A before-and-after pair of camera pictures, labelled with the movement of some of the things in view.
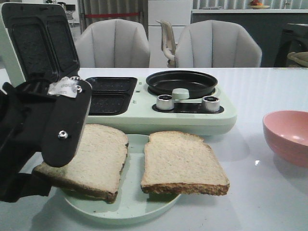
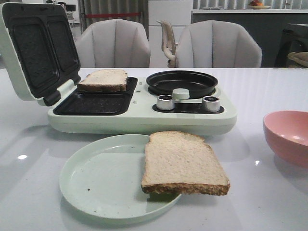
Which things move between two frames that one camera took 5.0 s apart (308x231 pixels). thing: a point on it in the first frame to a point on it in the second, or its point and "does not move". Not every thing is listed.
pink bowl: [287, 132] does not move
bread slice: [96, 169] to [104, 80]
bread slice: [178, 162] does not move
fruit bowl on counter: [255, 5] does not move
